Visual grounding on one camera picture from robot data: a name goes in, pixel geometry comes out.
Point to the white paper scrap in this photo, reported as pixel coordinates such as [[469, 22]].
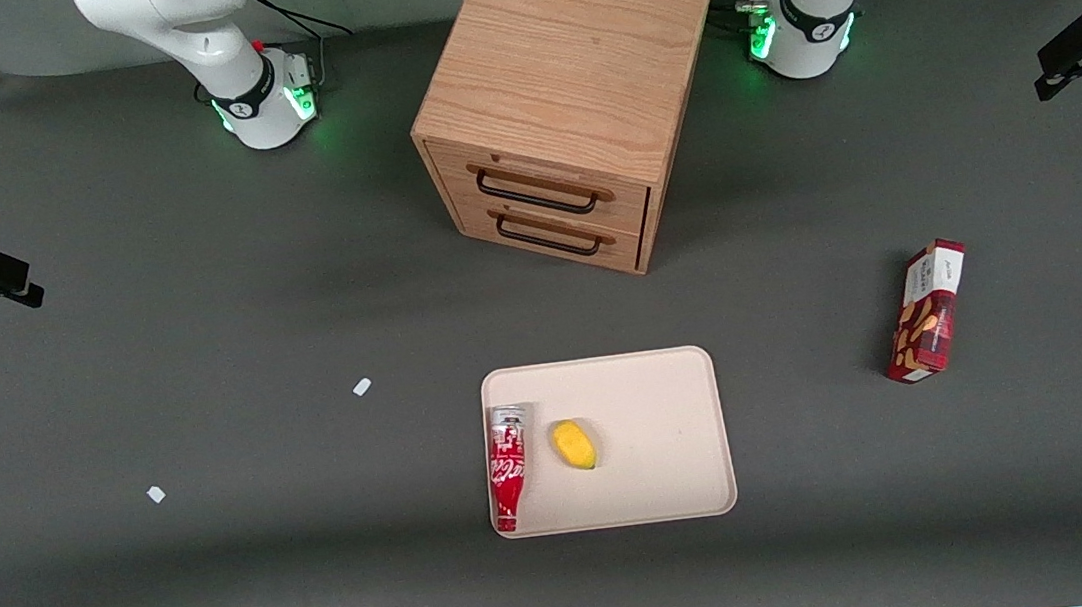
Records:
[[156, 494], [362, 387]]

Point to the yellow lemon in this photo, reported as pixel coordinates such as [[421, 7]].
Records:
[[573, 444]]

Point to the red cookie box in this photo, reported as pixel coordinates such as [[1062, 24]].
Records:
[[927, 318]]

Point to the beige plastic tray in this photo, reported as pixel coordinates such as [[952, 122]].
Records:
[[655, 432]]

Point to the wooden two-drawer cabinet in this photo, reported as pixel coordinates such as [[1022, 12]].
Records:
[[565, 50]]

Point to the red cola bottle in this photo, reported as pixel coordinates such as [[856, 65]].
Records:
[[508, 463]]

